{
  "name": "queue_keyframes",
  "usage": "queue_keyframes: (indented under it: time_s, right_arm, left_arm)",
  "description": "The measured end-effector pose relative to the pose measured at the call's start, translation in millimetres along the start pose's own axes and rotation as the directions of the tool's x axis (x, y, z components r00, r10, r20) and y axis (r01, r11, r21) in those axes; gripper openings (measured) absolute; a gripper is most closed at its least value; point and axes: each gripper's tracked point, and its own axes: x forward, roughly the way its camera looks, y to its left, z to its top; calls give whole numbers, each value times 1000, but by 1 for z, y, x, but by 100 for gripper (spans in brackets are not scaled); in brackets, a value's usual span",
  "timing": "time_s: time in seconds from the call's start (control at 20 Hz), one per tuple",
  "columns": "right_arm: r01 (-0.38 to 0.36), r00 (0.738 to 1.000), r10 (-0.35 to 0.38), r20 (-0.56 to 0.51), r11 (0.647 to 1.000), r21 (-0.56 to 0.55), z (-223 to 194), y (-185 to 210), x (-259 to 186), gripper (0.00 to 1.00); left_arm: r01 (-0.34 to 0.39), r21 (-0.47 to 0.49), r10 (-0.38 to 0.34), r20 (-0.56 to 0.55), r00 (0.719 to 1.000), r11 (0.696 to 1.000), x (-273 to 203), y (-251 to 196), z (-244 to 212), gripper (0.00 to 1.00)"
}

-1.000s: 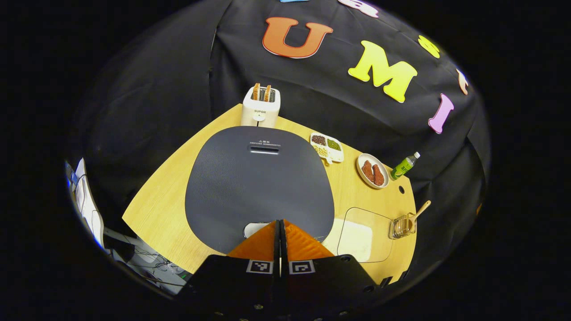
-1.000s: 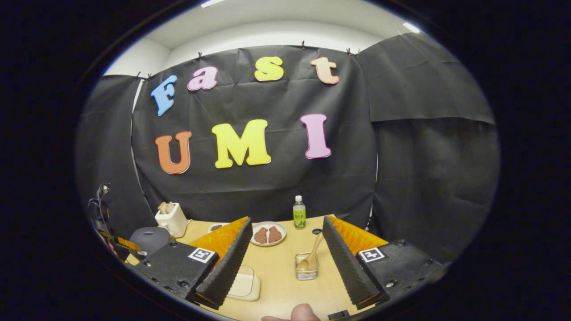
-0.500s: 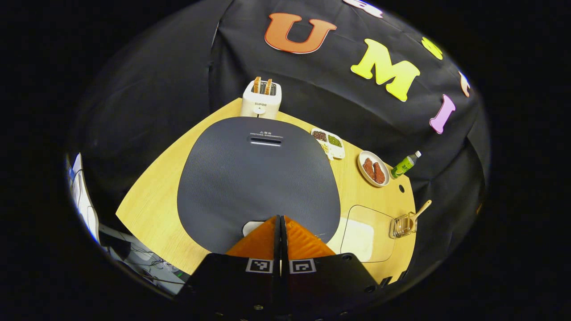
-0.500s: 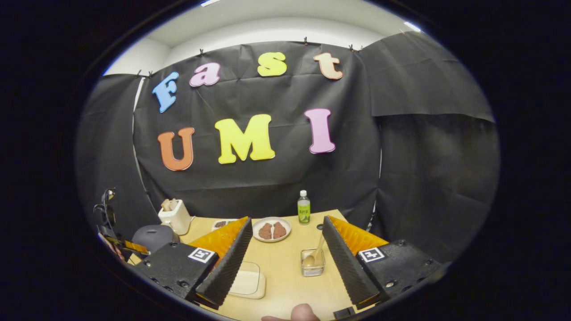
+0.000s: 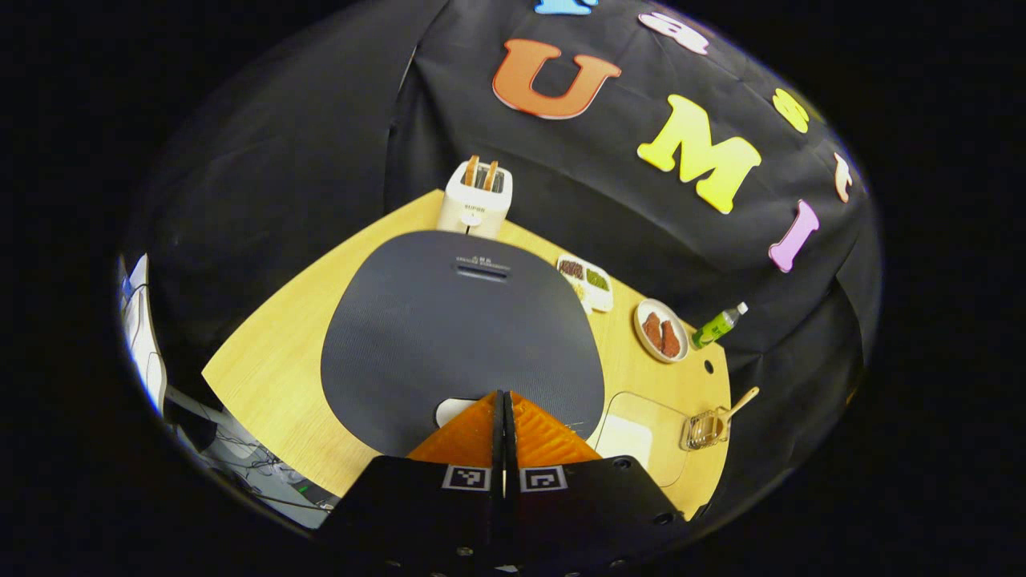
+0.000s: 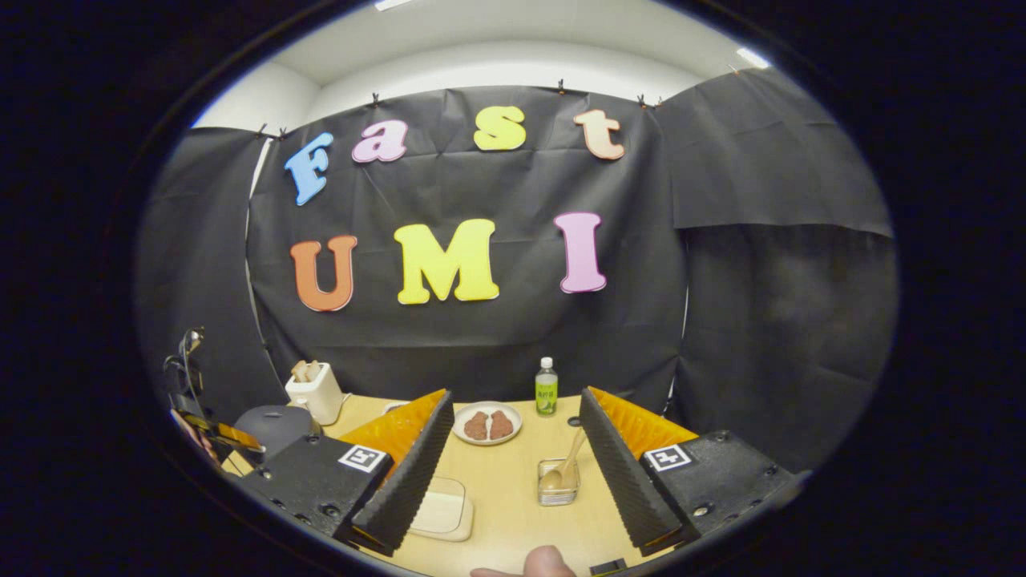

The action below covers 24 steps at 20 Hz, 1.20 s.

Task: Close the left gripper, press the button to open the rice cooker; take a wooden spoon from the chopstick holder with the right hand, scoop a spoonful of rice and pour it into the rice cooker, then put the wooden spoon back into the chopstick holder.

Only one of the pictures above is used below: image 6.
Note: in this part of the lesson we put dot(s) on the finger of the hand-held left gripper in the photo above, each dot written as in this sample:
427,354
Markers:
228,439

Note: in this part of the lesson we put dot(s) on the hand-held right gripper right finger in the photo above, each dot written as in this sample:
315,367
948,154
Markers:
621,481

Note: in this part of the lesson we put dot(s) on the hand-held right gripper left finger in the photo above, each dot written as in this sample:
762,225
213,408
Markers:
409,481

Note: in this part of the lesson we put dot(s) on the grey and silver rice cooker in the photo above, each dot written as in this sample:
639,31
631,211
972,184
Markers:
276,429

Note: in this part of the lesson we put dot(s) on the wooden spoon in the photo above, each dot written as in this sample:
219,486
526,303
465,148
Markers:
553,479

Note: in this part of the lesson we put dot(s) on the clear glass dish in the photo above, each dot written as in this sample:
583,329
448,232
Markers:
466,513

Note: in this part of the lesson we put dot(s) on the white sectioned grain plate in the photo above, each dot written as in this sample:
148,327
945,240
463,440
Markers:
394,407

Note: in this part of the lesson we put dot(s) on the brown meat piece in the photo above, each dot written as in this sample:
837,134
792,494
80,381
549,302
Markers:
502,425
476,426

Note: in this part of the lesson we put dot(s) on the toast slice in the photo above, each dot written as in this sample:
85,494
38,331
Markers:
299,372
313,369

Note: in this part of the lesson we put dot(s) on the white toaster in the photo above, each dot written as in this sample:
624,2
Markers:
321,397

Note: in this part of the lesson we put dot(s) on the round white plate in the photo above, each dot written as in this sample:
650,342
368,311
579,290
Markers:
487,405

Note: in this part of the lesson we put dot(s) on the green label drink bottle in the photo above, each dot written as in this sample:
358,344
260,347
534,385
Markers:
547,394

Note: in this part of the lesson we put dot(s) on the wide ceiling light panel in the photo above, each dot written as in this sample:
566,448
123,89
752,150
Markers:
393,4

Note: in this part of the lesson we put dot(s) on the narrow ceiling light strip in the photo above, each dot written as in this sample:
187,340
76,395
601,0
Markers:
753,58

